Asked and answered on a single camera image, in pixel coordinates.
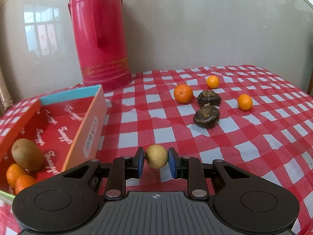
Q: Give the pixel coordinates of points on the red thermos flask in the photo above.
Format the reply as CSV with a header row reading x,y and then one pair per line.
x,y
102,41

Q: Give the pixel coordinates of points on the dark water chestnut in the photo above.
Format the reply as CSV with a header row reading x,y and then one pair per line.
x,y
206,116
209,99

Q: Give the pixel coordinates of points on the beige round longan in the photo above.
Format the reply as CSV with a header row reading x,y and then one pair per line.
x,y
156,156

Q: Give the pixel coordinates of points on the small orange mandarin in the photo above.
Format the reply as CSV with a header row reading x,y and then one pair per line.
x,y
245,102
212,81

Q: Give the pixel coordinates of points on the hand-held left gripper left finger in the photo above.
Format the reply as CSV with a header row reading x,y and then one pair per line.
x,y
140,162

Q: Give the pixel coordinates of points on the brown kiwi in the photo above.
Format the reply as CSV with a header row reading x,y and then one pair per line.
x,y
27,154

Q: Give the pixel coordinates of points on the red checkered tablecloth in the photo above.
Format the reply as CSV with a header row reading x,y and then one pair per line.
x,y
256,139

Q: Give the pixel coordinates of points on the colourful cardboard box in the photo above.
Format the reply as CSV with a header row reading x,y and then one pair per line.
x,y
61,122

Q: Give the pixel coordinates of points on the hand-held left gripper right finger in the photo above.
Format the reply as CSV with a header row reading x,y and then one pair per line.
x,y
172,162

